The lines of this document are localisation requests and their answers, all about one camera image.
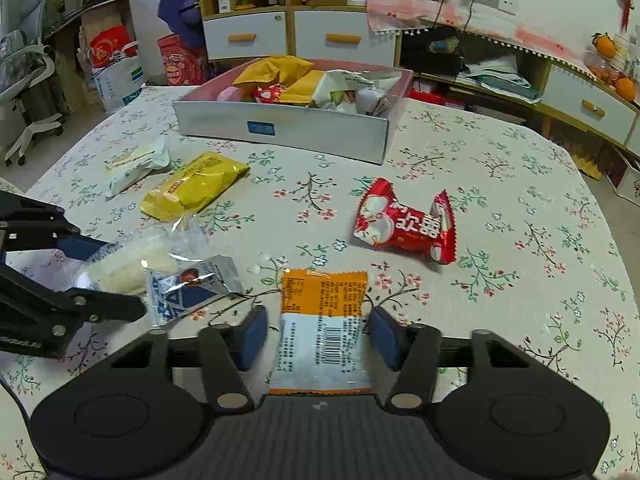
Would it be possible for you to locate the yellow snack packet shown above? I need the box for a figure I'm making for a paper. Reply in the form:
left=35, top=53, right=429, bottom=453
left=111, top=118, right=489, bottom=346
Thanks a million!
left=139, top=151, right=251, bottom=221
left=232, top=55, right=315, bottom=90
left=277, top=69, right=327, bottom=107

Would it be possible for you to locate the pink cardboard box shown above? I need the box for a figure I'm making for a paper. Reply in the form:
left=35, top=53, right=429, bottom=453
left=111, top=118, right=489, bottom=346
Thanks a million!
left=172, top=57, right=415, bottom=166

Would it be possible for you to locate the stack of papers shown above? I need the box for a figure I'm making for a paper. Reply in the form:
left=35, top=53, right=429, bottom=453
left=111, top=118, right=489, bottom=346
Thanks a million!
left=457, top=54, right=544, bottom=104

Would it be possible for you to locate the blue silver snack packet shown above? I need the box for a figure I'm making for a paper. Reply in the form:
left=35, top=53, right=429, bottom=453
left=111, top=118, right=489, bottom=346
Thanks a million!
left=144, top=254, right=244, bottom=329

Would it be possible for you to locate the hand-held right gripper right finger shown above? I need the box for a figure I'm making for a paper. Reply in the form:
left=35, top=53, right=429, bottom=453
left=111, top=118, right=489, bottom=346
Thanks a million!
left=369, top=305, right=529, bottom=410

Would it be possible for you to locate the white printed snack packet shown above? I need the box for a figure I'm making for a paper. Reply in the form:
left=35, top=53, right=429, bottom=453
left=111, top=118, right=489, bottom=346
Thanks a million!
left=315, top=69, right=402, bottom=112

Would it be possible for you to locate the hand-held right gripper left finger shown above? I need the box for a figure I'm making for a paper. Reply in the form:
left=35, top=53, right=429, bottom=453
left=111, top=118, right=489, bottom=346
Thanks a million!
left=111, top=304, right=271, bottom=410

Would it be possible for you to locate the row of yellow packets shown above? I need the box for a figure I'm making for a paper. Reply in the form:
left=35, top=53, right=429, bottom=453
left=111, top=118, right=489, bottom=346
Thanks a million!
left=569, top=152, right=604, bottom=181

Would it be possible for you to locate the clear packet white cake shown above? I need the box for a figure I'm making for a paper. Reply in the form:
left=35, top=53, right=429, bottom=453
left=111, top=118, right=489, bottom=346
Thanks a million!
left=75, top=214, right=211, bottom=297

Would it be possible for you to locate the purple plush object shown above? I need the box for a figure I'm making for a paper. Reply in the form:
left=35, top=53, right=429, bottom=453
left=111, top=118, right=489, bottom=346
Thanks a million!
left=157, top=0, right=206, bottom=46

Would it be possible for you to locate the thin black cable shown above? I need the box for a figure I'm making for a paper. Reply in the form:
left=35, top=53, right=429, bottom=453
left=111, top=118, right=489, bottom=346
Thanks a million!
left=0, top=374, right=32, bottom=427

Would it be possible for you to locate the white printed box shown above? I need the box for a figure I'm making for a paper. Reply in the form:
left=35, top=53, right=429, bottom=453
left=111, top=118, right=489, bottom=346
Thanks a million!
left=602, top=147, right=640, bottom=206

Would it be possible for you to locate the white drawer orange handle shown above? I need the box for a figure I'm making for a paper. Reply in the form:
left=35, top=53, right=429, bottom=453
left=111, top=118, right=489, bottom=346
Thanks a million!
left=202, top=10, right=289, bottom=61
left=292, top=9, right=399, bottom=66
left=539, top=62, right=640, bottom=147

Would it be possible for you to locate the red printed gift box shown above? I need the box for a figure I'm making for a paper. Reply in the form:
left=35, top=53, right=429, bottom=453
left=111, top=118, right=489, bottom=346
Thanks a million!
left=157, top=32, right=205, bottom=89

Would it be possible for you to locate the low wooden cabinet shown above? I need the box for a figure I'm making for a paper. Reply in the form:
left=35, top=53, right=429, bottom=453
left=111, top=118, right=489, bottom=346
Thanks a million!
left=397, top=30, right=640, bottom=162

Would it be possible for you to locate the red paper bag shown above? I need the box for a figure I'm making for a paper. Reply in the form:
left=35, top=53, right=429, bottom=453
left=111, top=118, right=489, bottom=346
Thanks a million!
left=88, top=24, right=132, bottom=69

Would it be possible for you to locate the white office chair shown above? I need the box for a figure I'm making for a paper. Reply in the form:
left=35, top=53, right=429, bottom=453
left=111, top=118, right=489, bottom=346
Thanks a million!
left=0, top=0, right=66, bottom=169

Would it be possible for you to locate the red snack packet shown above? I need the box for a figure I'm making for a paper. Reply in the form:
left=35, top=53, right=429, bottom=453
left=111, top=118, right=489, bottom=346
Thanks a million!
left=253, top=83, right=286, bottom=105
left=352, top=177, right=459, bottom=266

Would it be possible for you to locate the black power cable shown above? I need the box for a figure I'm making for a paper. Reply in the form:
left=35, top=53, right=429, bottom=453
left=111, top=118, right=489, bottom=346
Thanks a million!
left=431, top=0, right=476, bottom=36

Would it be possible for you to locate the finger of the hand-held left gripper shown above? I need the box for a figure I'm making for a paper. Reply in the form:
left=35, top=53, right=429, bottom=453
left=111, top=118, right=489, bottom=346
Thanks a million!
left=0, top=262, right=147, bottom=359
left=0, top=190, right=117, bottom=264

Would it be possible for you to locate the cream white snack packet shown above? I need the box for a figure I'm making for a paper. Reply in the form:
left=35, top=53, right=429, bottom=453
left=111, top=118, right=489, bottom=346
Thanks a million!
left=104, top=134, right=172, bottom=199

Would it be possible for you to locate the orange white snack packet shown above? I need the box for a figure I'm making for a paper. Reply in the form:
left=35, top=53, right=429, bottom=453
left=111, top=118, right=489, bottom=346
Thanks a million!
left=267, top=268, right=374, bottom=395

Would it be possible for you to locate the white blue plastic bag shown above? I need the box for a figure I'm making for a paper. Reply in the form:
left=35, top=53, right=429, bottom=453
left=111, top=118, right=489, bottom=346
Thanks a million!
left=92, top=54, right=146, bottom=114

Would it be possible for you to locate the pink patterned cloth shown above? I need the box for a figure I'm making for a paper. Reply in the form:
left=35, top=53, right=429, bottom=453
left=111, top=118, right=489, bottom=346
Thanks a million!
left=365, top=0, right=597, bottom=62

